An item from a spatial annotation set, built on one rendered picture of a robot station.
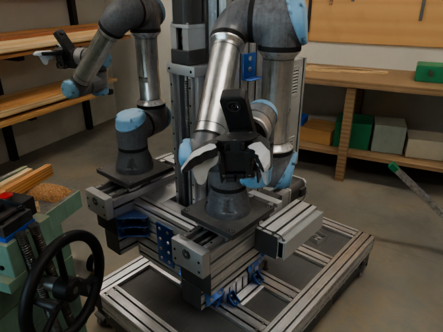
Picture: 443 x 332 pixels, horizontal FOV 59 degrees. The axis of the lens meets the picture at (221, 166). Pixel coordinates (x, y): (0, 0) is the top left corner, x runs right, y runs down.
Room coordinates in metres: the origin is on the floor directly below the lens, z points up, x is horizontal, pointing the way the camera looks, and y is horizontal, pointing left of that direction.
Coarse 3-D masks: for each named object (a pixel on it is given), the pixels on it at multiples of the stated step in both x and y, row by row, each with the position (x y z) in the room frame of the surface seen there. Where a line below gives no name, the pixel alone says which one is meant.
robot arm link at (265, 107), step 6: (252, 102) 0.85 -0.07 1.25; (258, 102) 0.83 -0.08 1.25; (264, 102) 0.84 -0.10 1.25; (270, 102) 0.86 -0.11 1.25; (252, 108) 0.79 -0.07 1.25; (258, 108) 0.79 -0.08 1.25; (264, 108) 0.80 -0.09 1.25; (270, 108) 0.82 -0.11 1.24; (264, 114) 0.77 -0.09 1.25; (270, 114) 0.79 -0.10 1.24; (276, 114) 0.83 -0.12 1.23; (270, 120) 0.77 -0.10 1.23; (276, 120) 0.84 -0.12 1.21; (270, 138) 0.80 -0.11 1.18
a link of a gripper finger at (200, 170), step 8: (208, 144) 0.63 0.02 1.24; (192, 152) 0.60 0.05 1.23; (200, 152) 0.59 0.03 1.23; (208, 152) 0.60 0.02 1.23; (216, 152) 0.61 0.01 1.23; (192, 160) 0.57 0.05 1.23; (200, 160) 0.58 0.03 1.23; (208, 160) 0.61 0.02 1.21; (216, 160) 0.62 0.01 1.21; (184, 168) 0.55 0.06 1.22; (192, 168) 0.58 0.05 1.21; (200, 168) 0.59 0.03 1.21; (208, 168) 0.61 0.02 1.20; (200, 176) 0.59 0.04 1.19; (200, 184) 0.59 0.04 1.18
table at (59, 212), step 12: (24, 192) 1.07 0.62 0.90; (72, 192) 1.07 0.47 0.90; (48, 204) 1.00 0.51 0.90; (60, 204) 1.00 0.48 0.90; (72, 204) 1.04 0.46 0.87; (60, 216) 0.99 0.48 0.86; (0, 276) 0.72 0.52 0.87; (24, 276) 0.73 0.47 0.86; (0, 288) 0.70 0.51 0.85; (12, 288) 0.69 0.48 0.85
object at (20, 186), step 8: (40, 168) 1.17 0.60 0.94; (48, 168) 1.18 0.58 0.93; (24, 176) 1.11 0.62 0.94; (32, 176) 1.11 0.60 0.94; (40, 176) 1.14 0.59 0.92; (48, 176) 1.17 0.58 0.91; (16, 184) 1.05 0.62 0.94; (24, 184) 1.08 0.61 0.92; (32, 184) 1.11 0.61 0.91; (16, 192) 1.05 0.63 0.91
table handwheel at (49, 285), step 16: (64, 240) 0.75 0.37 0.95; (80, 240) 0.81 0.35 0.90; (96, 240) 0.85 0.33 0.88; (48, 256) 0.70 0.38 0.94; (96, 256) 0.85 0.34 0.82; (32, 272) 0.66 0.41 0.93; (64, 272) 0.74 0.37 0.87; (96, 272) 0.85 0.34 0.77; (32, 288) 0.64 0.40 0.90; (48, 288) 0.74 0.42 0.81; (64, 288) 0.72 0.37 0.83; (80, 288) 0.75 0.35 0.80; (96, 288) 0.83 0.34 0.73; (32, 304) 0.63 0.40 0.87; (32, 320) 0.62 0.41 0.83; (48, 320) 0.68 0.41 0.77; (80, 320) 0.76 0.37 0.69
